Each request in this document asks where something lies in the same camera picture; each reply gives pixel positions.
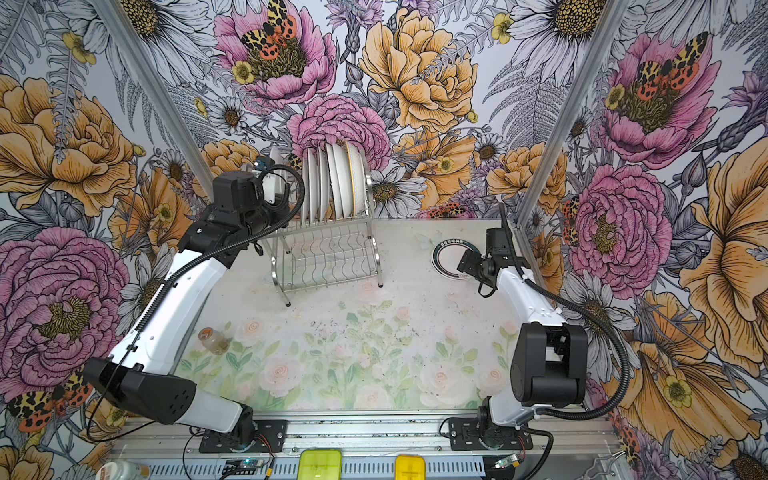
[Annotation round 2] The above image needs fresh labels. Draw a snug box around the chrome wire dish rack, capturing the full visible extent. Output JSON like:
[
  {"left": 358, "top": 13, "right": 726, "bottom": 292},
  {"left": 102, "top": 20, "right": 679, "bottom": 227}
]
[{"left": 263, "top": 174, "right": 384, "bottom": 307}]

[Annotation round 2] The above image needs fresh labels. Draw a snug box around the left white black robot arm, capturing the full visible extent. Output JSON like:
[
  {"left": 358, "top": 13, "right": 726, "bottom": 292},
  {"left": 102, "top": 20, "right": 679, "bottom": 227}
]
[{"left": 83, "top": 157, "right": 306, "bottom": 450}]

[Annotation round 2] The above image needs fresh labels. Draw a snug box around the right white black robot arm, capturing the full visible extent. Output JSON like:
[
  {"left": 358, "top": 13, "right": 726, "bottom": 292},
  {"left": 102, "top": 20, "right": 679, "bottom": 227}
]
[{"left": 458, "top": 227, "right": 588, "bottom": 449}]

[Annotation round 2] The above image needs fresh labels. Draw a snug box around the white plate beside yellow rimmed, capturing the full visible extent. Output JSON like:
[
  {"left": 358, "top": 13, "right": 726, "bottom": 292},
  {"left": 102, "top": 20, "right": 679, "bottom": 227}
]
[{"left": 332, "top": 144, "right": 354, "bottom": 219}]

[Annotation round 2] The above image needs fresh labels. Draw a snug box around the right yellow box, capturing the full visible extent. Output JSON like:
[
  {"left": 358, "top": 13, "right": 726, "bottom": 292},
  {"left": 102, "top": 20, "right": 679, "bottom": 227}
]
[{"left": 394, "top": 455, "right": 427, "bottom": 480}]

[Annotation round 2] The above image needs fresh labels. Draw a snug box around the left yellow green box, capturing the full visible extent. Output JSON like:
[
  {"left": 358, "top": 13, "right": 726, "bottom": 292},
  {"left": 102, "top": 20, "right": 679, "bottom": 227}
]
[{"left": 296, "top": 449, "right": 343, "bottom": 480}]

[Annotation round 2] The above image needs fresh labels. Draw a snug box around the small green circuit board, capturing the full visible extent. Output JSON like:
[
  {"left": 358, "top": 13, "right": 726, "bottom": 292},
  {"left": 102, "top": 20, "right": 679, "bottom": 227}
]
[{"left": 223, "top": 457, "right": 265, "bottom": 474}]

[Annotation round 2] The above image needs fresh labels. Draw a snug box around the white jar with lid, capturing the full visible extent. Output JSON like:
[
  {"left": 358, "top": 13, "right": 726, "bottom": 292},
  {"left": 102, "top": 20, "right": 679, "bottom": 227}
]
[{"left": 95, "top": 460, "right": 151, "bottom": 480}]

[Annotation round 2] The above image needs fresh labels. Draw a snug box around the right black corrugated cable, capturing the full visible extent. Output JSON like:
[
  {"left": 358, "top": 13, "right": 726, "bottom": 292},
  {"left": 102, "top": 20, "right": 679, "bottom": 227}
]
[{"left": 497, "top": 202, "right": 632, "bottom": 480}]

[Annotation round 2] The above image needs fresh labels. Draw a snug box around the black corrugated cable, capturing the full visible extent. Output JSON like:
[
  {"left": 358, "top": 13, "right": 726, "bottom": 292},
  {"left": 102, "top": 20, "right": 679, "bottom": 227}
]
[
  {"left": 497, "top": 202, "right": 632, "bottom": 480},
  {"left": 85, "top": 164, "right": 306, "bottom": 444}
]

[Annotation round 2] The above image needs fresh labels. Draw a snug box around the left black corrugated cable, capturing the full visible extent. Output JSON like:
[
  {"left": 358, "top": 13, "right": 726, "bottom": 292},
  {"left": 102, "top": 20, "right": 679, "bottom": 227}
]
[{"left": 85, "top": 164, "right": 306, "bottom": 444}]

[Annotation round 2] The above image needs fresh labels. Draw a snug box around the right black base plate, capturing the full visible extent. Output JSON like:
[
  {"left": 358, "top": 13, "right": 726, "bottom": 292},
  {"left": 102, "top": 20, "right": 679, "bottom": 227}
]
[{"left": 439, "top": 417, "right": 533, "bottom": 451}]

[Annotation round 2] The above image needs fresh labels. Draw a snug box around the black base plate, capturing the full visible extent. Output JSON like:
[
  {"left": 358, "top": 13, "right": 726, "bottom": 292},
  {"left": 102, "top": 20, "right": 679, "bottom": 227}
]
[
  {"left": 439, "top": 417, "right": 533, "bottom": 451},
  {"left": 198, "top": 419, "right": 288, "bottom": 454}
]

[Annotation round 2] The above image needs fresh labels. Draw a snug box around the left aluminium corner post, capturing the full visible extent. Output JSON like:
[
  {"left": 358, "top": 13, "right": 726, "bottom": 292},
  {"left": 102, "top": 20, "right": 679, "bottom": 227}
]
[{"left": 94, "top": 1, "right": 213, "bottom": 200}]

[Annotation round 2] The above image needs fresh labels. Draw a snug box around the aluminium corner post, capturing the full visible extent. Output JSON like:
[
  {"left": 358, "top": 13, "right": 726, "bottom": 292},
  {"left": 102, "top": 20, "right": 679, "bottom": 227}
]
[
  {"left": 515, "top": 0, "right": 631, "bottom": 228},
  {"left": 94, "top": 1, "right": 213, "bottom": 200}
]

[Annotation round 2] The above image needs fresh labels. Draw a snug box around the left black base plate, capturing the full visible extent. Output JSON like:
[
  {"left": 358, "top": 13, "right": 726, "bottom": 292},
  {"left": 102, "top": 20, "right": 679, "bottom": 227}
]
[{"left": 198, "top": 419, "right": 288, "bottom": 454}]

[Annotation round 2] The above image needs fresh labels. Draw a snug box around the aluminium front rail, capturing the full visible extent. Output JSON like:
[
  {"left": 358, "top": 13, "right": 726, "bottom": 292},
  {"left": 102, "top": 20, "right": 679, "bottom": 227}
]
[{"left": 107, "top": 413, "right": 622, "bottom": 480}]

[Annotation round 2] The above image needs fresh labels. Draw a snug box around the right aluminium corner post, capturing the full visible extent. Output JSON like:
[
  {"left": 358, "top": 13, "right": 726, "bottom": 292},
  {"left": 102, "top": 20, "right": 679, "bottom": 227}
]
[{"left": 515, "top": 0, "right": 631, "bottom": 228}]

